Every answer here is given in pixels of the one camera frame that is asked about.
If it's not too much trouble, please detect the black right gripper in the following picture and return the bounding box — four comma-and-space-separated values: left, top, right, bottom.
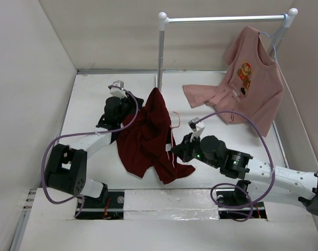
171, 132, 220, 168

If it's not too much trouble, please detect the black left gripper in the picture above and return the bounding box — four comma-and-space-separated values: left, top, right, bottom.
116, 92, 143, 124

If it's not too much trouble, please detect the pink wire hanger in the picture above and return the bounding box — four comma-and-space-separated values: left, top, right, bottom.
168, 111, 181, 168

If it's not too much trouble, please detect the dark red t shirt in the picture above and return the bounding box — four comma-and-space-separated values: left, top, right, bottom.
116, 88, 195, 184

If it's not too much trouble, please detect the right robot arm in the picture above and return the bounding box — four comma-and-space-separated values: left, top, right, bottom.
171, 134, 318, 216

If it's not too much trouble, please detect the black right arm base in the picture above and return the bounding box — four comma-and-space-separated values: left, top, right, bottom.
213, 180, 267, 221

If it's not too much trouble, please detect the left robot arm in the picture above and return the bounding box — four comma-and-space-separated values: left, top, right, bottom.
43, 94, 144, 208

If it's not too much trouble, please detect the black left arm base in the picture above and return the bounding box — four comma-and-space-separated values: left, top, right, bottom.
75, 189, 125, 220

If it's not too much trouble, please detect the pink printed t shirt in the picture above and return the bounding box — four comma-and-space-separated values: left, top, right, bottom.
183, 26, 284, 136

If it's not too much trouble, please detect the white metal clothes rack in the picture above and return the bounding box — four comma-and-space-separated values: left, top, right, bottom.
156, 8, 298, 90

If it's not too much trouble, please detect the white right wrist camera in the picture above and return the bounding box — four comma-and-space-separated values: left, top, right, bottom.
188, 117, 205, 142

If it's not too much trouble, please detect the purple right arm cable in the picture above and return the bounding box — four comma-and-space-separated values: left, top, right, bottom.
192, 111, 276, 222

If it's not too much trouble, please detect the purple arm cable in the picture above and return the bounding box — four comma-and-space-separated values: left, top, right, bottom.
192, 111, 276, 222
41, 84, 138, 218

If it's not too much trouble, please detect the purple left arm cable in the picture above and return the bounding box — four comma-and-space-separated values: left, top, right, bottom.
41, 84, 138, 218

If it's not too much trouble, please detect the blue wire hanger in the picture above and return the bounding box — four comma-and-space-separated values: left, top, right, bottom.
260, 14, 289, 63

